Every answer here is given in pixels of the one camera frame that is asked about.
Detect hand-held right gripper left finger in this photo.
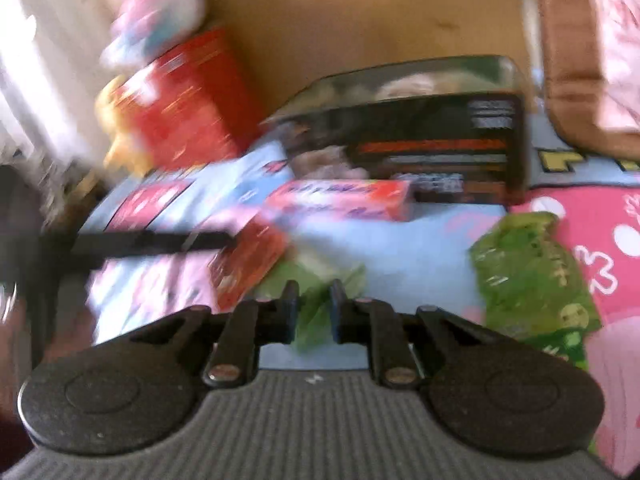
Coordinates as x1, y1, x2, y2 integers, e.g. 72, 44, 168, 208
128, 280, 301, 389

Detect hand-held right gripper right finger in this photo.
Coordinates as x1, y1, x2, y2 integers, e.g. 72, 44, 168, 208
329, 280, 502, 389

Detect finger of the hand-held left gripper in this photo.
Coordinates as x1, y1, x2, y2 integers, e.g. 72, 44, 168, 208
69, 230, 237, 270

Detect green snack packet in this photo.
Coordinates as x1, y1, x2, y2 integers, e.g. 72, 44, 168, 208
257, 255, 368, 353

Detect small red snack box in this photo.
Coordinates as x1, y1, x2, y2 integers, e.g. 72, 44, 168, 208
206, 214, 292, 312

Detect flat red snack packet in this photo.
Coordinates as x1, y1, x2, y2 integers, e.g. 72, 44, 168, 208
106, 180, 197, 234

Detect printed blanket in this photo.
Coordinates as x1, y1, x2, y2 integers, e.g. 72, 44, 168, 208
82, 105, 640, 477

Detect flat pink red snack box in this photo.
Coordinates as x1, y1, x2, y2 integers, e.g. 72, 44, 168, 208
264, 179, 417, 224

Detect yellow snack packet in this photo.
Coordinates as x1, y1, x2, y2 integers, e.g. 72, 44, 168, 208
94, 76, 153, 173

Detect large red snack box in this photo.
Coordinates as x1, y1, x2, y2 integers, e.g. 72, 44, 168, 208
114, 27, 263, 172

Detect green snack bag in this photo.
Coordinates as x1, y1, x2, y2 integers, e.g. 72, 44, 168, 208
469, 211, 602, 363

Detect large black snack box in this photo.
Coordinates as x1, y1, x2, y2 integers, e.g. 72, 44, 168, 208
264, 55, 532, 207

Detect pastel snack bag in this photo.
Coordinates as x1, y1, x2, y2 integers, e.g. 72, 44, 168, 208
99, 0, 207, 68

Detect brown cardboard box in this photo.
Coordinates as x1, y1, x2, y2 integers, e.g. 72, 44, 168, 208
202, 0, 640, 147

